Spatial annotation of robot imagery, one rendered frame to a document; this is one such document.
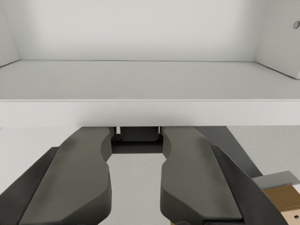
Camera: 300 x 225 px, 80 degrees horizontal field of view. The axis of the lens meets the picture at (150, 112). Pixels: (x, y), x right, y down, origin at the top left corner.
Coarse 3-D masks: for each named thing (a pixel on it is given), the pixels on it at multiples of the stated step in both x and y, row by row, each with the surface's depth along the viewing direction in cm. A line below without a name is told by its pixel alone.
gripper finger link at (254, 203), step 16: (224, 160) 8; (240, 176) 7; (240, 192) 7; (256, 192) 7; (240, 208) 6; (256, 208) 6; (272, 208) 6; (208, 224) 6; (224, 224) 6; (240, 224) 6; (256, 224) 6; (272, 224) 6
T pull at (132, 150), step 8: (120, 128) 13; (128, 128) 13; (136, 128) 13; (144, 128) 13; (152, 128) 13; (120, 136) 14; (128, 136) 13; (136, 136) 13; (144, 136) 13; (152, 136) 13; (160, 136) 14; (112, 144) 13; (120, 144) 13; (128, 144) 13; (136, 144) 13; (144, 144) 13; (152, 144) 13; (160, 144) 13; (112, 152) 13; (120, 152) 13; (128, 152) 14; (136, 152) 14; (144, 152) 14; (152, 152) 14; (160, 152) 14
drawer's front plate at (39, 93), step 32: (32, 64) 16; (64, 64) 16; (96, 64) 16; (128, 64) 16; (160, 64) 17; (192, 64) 17; (224, 64) 17; (256, 64) 17; (0, 96) 10; (32, 96) 10; (64, 96) 10; (96, 96) 10; (128, 96) 10; (160, 96) 10; (192, 96) 10; (224, 96) 10; (256, 96) 10; (288, 96) 10
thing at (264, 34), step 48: (0, 0) 15; (48, 0) 15; (96, 0) 15; (144, 0) 15; (192, 0) 16; (240, 0) 16; (288, 0) 14; (0, 48) 15; (48, 48) 17; (96, 48) 17; (144, 48) 17; (192, 48) 17; (240, 48) 18; (288, 48) 14
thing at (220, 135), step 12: (204, 132) 68; (216, 132) 67; (228, 132) 65; (216, 144) 62; (228, 144) 60; (240, 156) 55; (252, 168) 50; (264, 180) 42; (276, 180) 41; (288, 180) 40
